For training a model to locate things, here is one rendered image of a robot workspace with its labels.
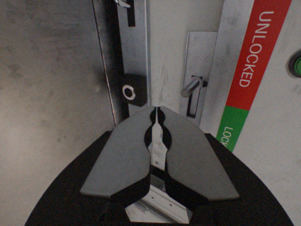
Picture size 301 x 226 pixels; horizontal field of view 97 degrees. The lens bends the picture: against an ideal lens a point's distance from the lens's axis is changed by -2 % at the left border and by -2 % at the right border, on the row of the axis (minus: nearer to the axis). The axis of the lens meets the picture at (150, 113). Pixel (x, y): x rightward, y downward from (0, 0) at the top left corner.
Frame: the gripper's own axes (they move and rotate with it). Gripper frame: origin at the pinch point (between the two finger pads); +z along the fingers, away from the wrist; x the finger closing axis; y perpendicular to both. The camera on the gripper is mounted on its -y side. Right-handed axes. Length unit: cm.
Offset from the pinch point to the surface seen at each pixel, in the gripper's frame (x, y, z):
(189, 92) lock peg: 4.6, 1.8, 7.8
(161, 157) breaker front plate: 2.0, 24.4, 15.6
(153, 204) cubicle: 0.2, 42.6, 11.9
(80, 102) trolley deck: -13.4, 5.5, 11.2
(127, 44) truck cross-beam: -5.4, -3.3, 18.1
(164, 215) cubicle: 3.5, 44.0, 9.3
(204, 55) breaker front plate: 7.2, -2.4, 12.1
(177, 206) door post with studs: 6.6, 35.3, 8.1
